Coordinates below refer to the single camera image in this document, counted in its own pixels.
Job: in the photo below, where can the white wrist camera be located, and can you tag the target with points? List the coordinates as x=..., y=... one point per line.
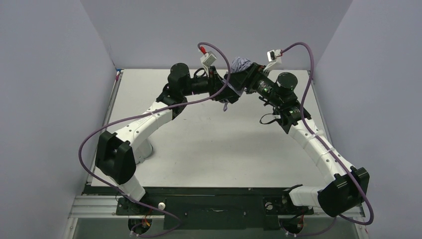
x=207, y=60
x=274, y=59

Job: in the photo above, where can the black and lilac folding umbrella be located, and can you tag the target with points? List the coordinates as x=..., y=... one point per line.
x=235, y=87

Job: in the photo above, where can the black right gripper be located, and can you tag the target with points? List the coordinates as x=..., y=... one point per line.
x=252, y=79

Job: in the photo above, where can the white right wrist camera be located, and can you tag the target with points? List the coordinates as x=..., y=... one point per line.
x=274, y=59

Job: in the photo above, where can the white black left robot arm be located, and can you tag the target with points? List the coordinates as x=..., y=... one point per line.
x=119, y=152

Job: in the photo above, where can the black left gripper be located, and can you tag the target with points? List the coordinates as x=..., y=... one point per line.
x=217, y=84

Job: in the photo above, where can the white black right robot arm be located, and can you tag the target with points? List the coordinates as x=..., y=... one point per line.
x=346, y=184

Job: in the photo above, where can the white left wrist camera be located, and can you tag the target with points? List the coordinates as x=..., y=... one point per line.
x=207, y=60

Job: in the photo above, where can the aluminium front frame rail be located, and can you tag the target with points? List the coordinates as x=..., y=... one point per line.
x=108, y=207

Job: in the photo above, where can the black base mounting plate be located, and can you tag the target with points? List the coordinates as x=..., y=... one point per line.
x=215, y=212

